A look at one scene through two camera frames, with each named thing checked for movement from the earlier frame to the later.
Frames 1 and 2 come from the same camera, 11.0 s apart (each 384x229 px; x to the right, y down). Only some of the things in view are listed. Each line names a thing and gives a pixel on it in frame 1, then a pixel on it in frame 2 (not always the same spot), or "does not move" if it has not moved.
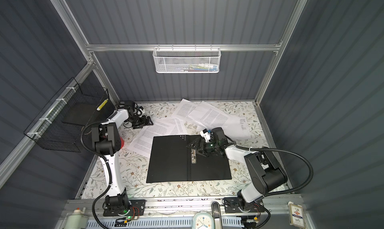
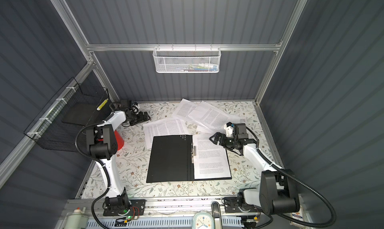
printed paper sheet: (208, 116) does not move
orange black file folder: (170, 160) does not move
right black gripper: (199, 141) to (218, 135)
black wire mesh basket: (77, 107) does not move
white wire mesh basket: (186, 60) does not move
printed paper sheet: (142, 144) to (211, 160)
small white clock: (203, 220) does not move
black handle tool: (216, 214) does not move
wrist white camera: (208, 135) to (229, 127)
